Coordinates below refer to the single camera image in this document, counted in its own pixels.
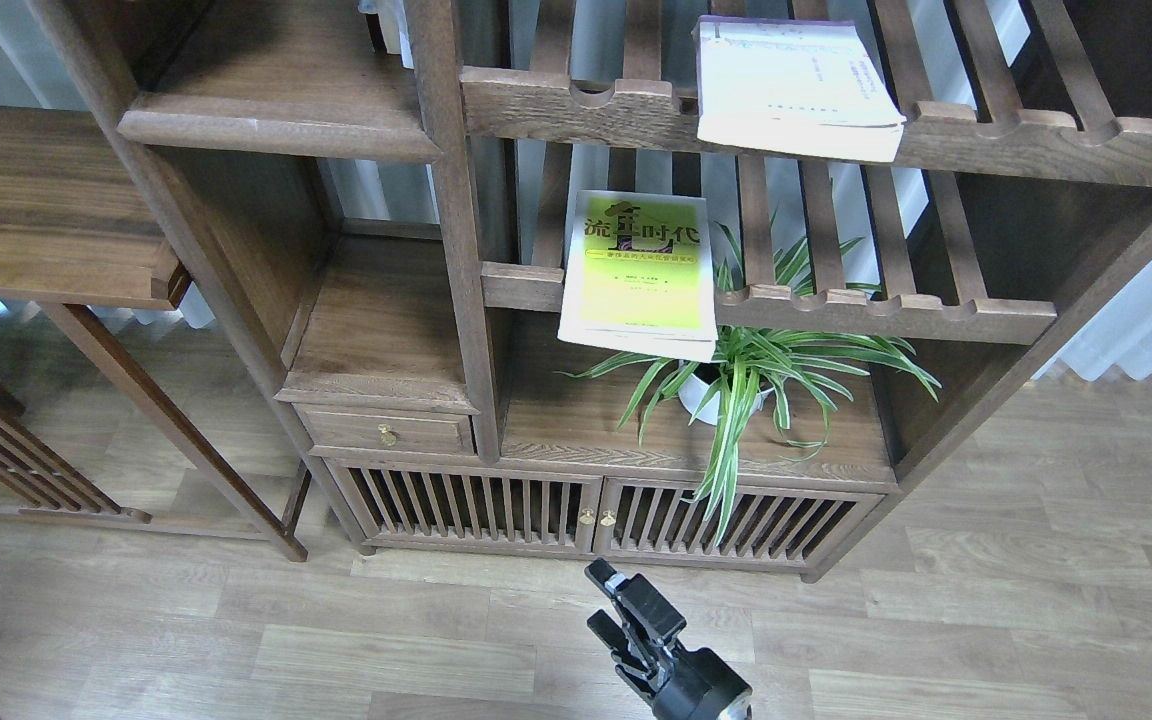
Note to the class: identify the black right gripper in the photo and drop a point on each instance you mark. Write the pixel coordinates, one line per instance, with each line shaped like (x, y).
(673, 682)

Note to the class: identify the white plant pot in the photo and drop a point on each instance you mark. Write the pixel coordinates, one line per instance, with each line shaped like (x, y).
(695, 395)

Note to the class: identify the green spider plant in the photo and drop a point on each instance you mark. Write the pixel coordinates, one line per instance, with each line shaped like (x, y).
(807, 359)

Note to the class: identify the brass drawer knob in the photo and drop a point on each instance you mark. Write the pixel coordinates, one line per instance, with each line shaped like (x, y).
(386, 434)

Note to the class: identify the dark wooden bookshelf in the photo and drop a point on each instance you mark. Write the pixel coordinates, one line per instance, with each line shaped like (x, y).
(385, 245)

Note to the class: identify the yellow green book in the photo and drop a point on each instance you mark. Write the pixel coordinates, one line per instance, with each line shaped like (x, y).
(639, 275)

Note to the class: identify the white paperback book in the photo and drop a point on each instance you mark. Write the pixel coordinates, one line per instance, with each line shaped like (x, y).
(803, 87)

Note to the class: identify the wooden side table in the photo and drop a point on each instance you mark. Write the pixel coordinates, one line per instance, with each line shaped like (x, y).
(76, 234)

